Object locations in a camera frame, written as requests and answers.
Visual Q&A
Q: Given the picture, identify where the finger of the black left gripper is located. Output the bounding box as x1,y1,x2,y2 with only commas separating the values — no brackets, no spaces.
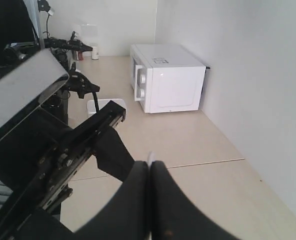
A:
94,126,135,182

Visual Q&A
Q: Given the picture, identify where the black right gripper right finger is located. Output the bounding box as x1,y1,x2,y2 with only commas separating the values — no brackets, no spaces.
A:
149,161,237,240

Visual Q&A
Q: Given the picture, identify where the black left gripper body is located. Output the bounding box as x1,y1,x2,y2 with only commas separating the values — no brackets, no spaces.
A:
0,101,126,240

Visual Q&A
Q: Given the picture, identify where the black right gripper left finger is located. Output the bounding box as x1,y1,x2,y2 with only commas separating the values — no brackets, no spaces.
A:
74,161,149,240

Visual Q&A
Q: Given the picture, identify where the small white box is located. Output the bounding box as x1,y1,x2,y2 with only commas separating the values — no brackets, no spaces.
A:
86,98,127,118

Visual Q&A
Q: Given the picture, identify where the white microwave oven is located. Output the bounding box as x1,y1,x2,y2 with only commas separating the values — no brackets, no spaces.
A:
130,44,209,114

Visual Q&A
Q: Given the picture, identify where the small white cup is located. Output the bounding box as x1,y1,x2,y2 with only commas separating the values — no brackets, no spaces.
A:
91,46,100,61

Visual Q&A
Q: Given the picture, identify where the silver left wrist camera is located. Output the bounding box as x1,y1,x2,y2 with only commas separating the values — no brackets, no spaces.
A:
0,49,69,141

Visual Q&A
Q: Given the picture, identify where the aluminium frame post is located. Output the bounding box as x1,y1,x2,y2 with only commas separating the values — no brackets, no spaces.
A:
23,0,45,49

